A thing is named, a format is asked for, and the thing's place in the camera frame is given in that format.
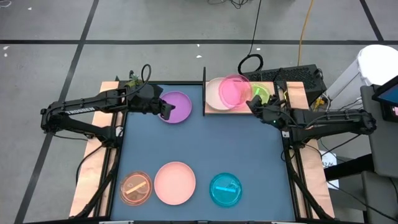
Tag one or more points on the potted green plant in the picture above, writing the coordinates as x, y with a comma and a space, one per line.
133, 83

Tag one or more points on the black tablet monitor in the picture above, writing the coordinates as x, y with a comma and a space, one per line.
388, 96

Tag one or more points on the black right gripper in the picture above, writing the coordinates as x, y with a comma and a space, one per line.
275, 113

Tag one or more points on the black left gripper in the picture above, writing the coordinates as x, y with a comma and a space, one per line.
149, 99

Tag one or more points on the white round bin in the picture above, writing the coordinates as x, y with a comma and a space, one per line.
377, 62

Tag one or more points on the cream plate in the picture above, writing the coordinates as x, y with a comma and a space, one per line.
213, 96

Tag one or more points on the orange transparent plate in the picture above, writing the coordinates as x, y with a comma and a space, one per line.
136, 188

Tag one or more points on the blue table mat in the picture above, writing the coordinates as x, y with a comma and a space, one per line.
217, 149

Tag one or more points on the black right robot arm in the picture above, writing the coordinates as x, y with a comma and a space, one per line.
329, 119

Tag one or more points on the yellow power plug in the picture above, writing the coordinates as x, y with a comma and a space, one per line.
318, 103

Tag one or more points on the purple plate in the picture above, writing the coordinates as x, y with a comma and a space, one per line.
178, 107

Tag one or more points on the white paper sheet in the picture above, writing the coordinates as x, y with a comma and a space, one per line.
329, 161

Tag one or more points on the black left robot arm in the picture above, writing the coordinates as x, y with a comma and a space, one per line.
81, 107

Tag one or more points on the pink transparent plate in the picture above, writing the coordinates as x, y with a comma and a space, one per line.
234, 91

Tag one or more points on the black perforated computer case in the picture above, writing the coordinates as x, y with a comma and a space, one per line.
295, 74

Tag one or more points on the cyan transparent plate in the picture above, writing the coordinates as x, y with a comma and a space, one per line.
226, 189

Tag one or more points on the green transparent plate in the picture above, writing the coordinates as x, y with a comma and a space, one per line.
262, 93

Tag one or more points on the grey cart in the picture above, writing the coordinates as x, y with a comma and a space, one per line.
385, 149

